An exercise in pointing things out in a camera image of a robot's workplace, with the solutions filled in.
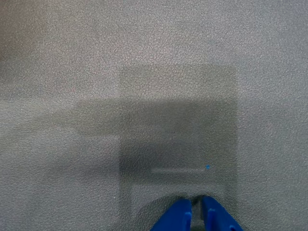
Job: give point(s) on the grey mat with printed letters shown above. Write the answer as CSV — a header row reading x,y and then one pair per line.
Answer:
x,y
120,72

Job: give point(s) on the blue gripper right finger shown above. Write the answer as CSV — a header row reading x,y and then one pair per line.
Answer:
x,y
217,219

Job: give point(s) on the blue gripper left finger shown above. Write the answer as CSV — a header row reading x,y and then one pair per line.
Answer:
x,y
179,217

